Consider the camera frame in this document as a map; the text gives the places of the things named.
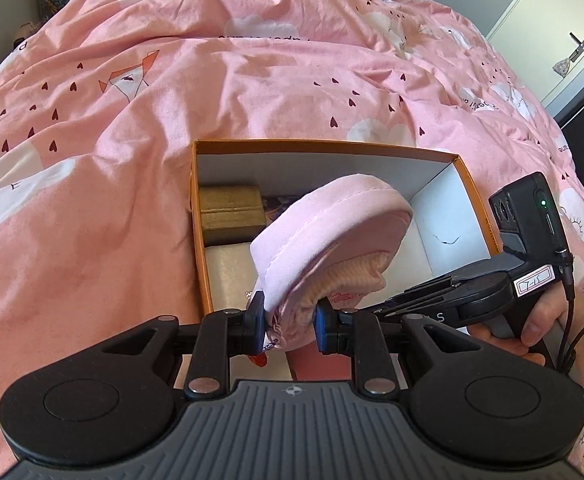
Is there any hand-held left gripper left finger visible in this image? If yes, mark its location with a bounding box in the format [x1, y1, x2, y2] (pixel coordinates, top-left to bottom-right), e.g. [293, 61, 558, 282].
[92, 292, 266, 397]

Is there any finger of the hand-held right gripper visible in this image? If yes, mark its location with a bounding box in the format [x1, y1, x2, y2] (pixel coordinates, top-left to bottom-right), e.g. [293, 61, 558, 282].
[361, 291, 456, 319]
[387, 274, 466, 306]

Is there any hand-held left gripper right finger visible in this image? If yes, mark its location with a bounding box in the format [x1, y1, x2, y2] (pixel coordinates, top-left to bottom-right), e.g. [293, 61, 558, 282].
[313, 299, 478, 395]

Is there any cream box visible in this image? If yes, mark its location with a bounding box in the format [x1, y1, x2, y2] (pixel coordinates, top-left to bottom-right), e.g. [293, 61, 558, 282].
[204, 242, 263, 313]

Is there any orange cardboard box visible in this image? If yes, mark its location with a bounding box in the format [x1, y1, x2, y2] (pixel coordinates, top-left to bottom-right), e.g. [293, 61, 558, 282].
[190, 140, 503, 316]

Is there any pink fabric pouch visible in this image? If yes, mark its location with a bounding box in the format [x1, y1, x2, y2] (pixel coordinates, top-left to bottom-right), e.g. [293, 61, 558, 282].
[249, 172, 413, 367]

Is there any gold gift box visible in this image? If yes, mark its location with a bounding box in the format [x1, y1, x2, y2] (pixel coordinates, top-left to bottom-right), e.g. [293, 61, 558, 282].
[199, 185, 265, 247]

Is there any person's right hand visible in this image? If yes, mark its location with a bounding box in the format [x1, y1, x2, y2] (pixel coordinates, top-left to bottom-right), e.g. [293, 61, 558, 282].
[467, 285, 576, 367]

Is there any pink card wallet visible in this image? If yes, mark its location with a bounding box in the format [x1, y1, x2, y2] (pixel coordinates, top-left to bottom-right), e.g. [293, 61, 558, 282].
[291, 347, 345, 382]

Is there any pink printed blanket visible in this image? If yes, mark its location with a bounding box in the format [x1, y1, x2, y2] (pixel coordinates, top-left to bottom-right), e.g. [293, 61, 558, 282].
[0, 0, 584, 480]

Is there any white door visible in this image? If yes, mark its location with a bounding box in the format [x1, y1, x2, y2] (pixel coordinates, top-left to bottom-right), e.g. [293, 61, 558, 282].
[486, 0, 584, 108]

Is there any black cable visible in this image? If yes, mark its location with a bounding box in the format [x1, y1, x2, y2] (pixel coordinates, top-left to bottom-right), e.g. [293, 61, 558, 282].
[554, 252, 584, 393]

